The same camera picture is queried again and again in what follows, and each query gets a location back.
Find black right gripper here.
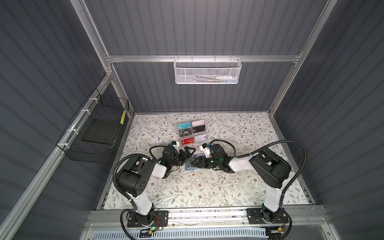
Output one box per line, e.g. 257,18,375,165
191,156,221,169

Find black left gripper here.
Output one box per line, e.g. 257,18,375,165
169,147,195,169

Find blue leather card wallet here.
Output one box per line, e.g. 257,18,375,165
185,153,206,171

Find clear acrylic card display stand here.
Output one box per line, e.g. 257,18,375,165
177,119,208,142

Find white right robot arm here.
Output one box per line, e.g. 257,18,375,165
192,141,292,214

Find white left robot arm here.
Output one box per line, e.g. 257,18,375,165
112,144,196,217

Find red VIP card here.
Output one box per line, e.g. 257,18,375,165
181,137,195,146

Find white diamond VIP card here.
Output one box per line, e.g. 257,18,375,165
194,134,208,143

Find black silver VIP card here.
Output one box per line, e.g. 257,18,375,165
179,129,193,138

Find black gold-line VIP card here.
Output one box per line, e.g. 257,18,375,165
193,125,206,134

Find teal VIP card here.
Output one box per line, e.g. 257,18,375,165
178,122,192,130

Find pink VIP card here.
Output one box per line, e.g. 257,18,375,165
192,120,205,127

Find yellow marker pen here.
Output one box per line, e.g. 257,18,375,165
120,110,127,125

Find pens in white basket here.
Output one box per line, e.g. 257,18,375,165
195,75,238,84

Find black pad in basket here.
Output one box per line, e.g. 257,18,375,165
82,119,120,145

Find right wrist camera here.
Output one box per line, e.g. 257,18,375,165
200,144,211,158

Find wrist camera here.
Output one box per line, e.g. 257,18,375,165
170,141,181,152
200,144,211,158

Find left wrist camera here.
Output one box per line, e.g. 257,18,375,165
170,141,181,152

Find black corrugated left cable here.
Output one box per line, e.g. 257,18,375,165
112,144,169,205

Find black corrugated cable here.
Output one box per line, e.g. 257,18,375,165
209,139,308,202
112,144,169,205

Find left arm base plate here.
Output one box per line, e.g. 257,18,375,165
125,211,169,228

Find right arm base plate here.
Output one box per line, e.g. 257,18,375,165
246,206,290,225

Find white wire mesh basket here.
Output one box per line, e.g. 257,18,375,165
173,58,242,85

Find black wire wall basket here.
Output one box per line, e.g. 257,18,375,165
57,91,130,164

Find black corrugated right cable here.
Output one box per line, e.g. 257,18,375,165
209,139,308,202

